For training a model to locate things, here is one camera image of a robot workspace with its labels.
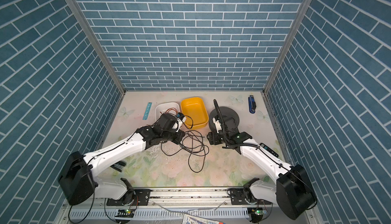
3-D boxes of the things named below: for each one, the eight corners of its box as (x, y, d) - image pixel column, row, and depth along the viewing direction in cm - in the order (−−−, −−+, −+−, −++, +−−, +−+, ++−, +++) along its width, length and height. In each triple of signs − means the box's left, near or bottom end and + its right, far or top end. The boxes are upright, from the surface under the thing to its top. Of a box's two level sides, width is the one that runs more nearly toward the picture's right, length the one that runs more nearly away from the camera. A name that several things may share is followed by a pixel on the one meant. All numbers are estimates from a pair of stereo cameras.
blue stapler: (249, 113, 110) (251, 109, 107) (247, 97, 120) (249, 94, 117) (255, 113, 110) (256, 109, 106) (253, 98, 120) (254, 94, 116)
